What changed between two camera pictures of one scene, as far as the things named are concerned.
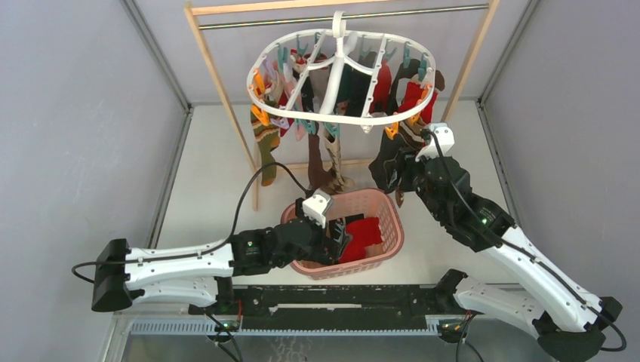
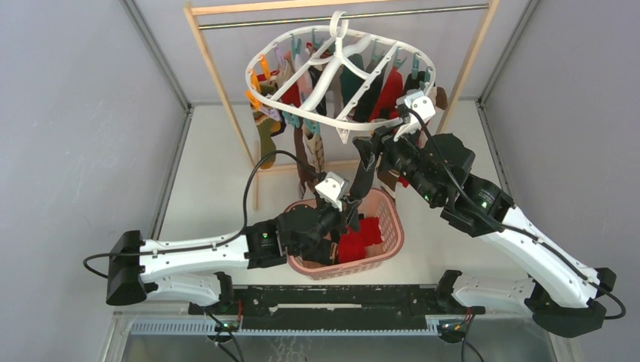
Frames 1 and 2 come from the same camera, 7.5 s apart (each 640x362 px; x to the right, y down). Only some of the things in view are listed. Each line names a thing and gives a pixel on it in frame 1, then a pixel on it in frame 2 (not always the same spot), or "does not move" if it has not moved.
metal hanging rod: [330, 17] does not move
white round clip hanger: [342, 75] does not move
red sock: [364, 232] does not move
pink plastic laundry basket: [371, 203] does not move
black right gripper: [407, 164] to [367, 145]
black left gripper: [325, 246] to [347, 209]
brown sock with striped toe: [318, 177] to [306, 171]
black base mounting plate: [344, 307] does not move
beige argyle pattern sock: [340, 183] to [314, 148]
